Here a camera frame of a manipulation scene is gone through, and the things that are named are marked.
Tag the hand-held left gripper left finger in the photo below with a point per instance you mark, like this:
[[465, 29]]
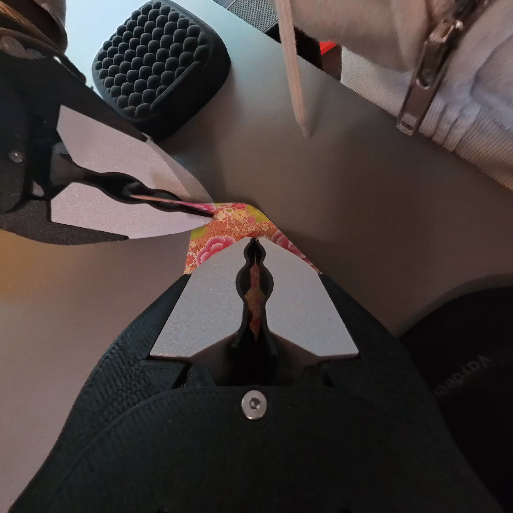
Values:
[[200, 313]]

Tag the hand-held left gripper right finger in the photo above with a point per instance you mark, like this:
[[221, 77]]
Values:
[[309, 313]]

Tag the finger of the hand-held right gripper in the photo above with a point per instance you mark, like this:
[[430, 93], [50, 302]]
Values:
[[112, 148], [104, 212]]

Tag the floral origami paper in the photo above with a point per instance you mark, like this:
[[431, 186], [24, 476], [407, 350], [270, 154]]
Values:
[[224, 228]]

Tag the black textured armrest pad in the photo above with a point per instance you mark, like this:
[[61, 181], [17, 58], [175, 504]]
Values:
[[156, 64]]

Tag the black mesh chair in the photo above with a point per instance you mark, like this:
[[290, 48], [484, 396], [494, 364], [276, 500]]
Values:
[[248, 12]]

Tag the orange red object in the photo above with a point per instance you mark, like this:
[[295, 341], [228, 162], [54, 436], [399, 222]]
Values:
[[330, 48]]

